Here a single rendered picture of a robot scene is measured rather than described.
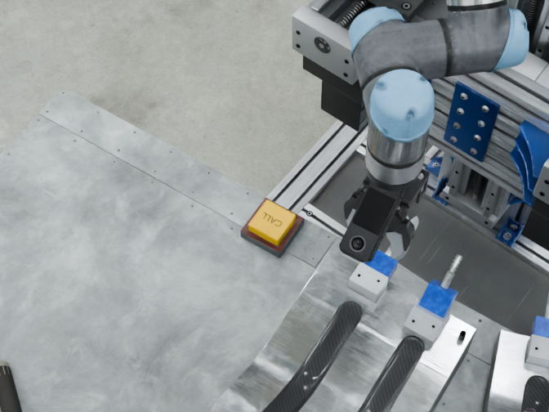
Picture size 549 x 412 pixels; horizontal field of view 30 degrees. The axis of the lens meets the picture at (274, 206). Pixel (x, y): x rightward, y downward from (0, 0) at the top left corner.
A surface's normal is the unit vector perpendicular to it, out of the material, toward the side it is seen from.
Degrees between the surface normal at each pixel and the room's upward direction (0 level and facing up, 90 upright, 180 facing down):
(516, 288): 0
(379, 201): 32
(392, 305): 0
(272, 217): 0
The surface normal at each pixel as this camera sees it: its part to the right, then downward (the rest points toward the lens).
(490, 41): 0.11, 0.27
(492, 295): -0.01, -0.51
